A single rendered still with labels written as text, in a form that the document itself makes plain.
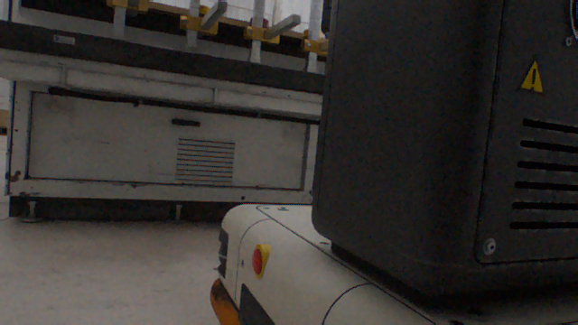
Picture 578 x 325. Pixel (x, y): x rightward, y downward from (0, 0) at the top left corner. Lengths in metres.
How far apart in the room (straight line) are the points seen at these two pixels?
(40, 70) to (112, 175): 0.50
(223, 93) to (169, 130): 0.33
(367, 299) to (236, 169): 1.51
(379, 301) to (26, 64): 1.41
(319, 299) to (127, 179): 1.45
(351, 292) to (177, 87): 1.27
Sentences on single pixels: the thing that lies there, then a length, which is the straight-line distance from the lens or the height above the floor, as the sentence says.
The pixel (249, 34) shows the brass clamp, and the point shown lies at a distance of 1.65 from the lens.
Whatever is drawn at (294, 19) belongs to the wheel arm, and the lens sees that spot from 1.41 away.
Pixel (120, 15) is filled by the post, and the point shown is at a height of 0.78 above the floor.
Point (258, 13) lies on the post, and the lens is 1.69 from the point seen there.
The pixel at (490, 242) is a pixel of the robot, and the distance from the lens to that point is 0.39.
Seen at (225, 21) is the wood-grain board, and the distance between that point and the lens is 1.81.
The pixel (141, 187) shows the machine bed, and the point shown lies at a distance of 1.79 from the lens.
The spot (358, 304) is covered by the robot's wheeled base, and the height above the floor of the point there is 0.27.
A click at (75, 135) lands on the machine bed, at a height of 0.34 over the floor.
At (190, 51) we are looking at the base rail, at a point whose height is 0.70.
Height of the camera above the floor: 0.43
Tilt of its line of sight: 3 degrees down
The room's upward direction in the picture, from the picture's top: 6 degrees clockwise
